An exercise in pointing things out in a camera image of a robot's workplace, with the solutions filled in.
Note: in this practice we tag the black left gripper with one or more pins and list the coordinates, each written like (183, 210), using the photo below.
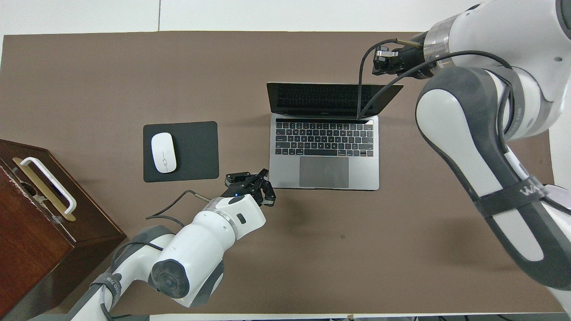
(250, 180)

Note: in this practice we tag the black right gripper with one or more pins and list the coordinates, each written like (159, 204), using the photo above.
(386, 64)

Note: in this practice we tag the grey laptop computer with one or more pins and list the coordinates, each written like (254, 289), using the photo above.
(285, 174)

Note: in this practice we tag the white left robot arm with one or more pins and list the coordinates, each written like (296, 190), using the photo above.
(200, 249)

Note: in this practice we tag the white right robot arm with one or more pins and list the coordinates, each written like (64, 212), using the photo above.
(468, 133)

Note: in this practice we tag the black mouse pad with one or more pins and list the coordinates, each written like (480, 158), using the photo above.
(196, 151)

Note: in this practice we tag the brown table mat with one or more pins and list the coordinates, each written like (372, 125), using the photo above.
(312, 249)

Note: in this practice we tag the white computer mouse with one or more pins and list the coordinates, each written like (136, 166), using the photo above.
(163, 151)

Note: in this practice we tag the gold metal strip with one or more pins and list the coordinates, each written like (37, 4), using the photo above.
(44, 191)

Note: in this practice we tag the dark wooden box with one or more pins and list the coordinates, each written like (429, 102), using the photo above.
(35, 249)

